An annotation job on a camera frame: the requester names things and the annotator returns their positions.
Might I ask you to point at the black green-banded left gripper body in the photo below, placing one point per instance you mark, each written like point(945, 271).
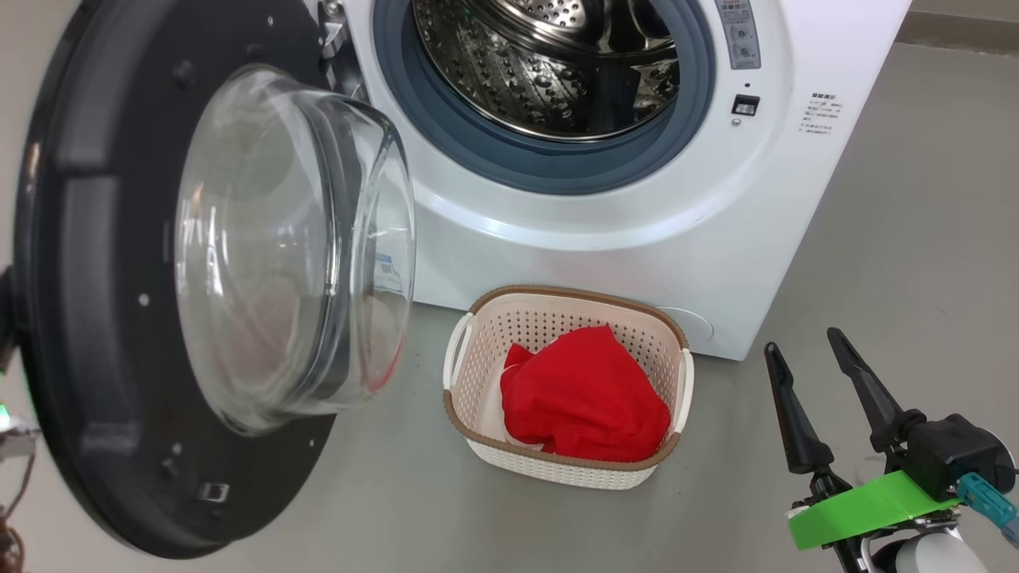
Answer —
point(16, 438)

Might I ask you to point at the black green-banded right gripper body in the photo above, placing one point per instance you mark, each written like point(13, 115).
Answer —
point(947, 454)

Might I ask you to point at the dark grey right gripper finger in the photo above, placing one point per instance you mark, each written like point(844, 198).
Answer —
point(800, 430)
point(884, 414)

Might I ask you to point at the round black glass washer door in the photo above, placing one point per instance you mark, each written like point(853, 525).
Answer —
point(95, 318)

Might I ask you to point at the red garment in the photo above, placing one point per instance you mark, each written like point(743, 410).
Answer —
point(589, 398)

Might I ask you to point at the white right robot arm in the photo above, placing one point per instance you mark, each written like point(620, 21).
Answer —
point(931, 555)

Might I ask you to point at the white front-load washing machine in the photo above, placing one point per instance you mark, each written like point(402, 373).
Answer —
point(637, 239)

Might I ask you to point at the cream perforated laundry basket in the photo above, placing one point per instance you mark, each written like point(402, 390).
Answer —
point(557, 314)

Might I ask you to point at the black door latch socket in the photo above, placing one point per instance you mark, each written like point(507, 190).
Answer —
point(745, 105)

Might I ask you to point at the grey rubber door gasket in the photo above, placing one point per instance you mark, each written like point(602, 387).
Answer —
point(446, 135)

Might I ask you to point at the metal washer door hinge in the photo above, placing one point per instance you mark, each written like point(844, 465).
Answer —
point(333, 36)

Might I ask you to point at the round white filter cover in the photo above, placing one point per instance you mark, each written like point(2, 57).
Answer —
point(692, 326)

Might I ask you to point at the grey icon instruction sticker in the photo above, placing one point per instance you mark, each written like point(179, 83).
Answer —
point(739, 32)

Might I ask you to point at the blue QR energy label sticker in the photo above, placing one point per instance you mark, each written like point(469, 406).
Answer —
point(388, 273)

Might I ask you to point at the stainless steel perforated washer drum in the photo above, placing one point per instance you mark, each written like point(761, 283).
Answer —
point(525, 72)

